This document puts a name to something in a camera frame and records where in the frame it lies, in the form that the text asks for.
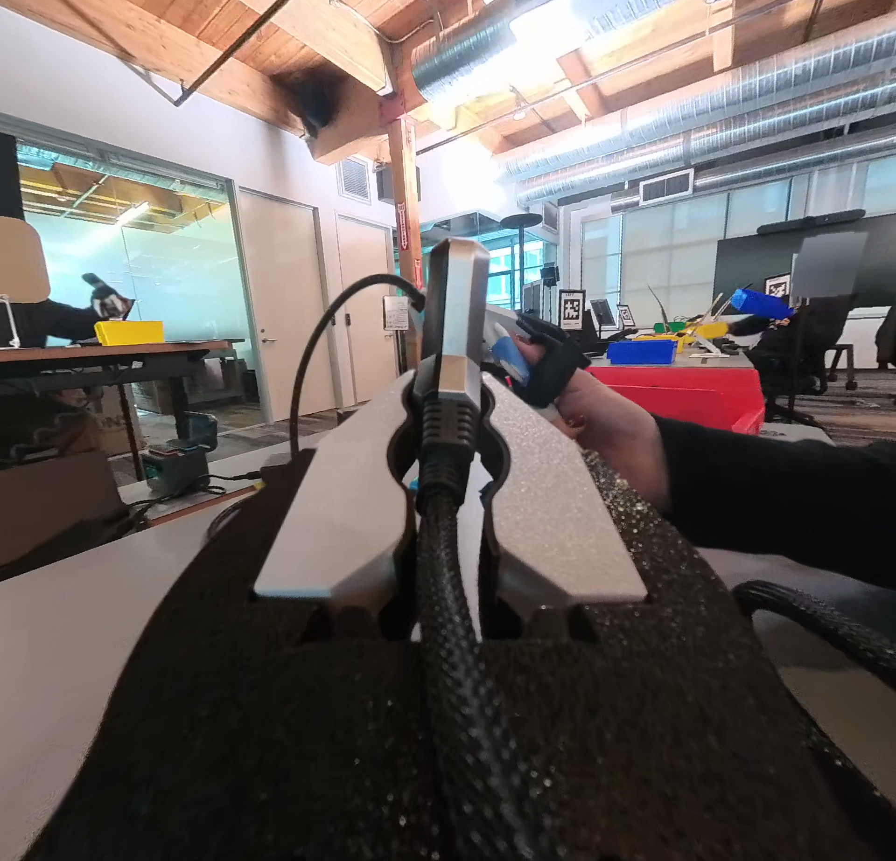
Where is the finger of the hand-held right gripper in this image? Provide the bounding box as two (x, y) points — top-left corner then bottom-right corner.
(482, 303), (534, 388)

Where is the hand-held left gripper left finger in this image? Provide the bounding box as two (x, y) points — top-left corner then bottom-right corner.
(252, 370), (421, 617)

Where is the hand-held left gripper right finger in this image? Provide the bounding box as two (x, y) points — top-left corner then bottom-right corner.
(479, 370), (650, 617)

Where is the grey black hdmi hub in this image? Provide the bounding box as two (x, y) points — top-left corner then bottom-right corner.
(418, 238), (492, 361)

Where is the black braided hdmi cable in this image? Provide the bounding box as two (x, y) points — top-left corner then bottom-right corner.
(409, 352), (896, 861)

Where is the person's right forearm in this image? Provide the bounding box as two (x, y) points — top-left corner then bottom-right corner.
(654, 417), (896, 589)

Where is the person's right hand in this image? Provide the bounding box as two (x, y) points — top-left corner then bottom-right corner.
(556, 368), (674, 514)

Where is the blue plastic bin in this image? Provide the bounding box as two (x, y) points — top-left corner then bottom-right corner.
(605, 336), (685, 365)
(731, 287), (797, 321)

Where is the black disc floor lamp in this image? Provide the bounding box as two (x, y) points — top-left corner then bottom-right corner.
(500, 212), (543, 316)

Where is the red plastic bin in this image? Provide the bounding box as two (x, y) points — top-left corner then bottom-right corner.
(584, 364), (766, 437)

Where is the white door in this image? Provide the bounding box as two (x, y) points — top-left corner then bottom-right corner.
(335, 212), (400, 407)
(238, 188), (337, 424)

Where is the dark battery charger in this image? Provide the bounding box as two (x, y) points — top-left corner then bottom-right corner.
(140, 417), (219, 498)

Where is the large black screen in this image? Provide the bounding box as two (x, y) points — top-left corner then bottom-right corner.
(713, 212), (896, 311)

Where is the cardboard box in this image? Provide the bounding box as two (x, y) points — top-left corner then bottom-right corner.
(42, 384), (144, 456)

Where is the yellow plastic bin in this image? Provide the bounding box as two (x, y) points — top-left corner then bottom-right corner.
(94, 320), (166, 347)

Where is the brown desk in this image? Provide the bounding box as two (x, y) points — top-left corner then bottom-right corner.
(0, 340), (235, 484)

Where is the wooden post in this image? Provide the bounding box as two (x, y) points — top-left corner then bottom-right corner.
(386, 116), (424, 295)

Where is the black wall speaker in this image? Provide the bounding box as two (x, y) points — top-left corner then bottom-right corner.
(377, 165), (421, 204)

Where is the thin black hub cable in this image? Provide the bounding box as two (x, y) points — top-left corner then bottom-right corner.
(289, 273), (427, 459)

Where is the wall vent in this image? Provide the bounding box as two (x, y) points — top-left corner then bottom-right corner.
(337, 156), (372, 204)

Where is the silver ceiling duct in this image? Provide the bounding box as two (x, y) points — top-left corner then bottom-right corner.
(413, 14), (896, 197)

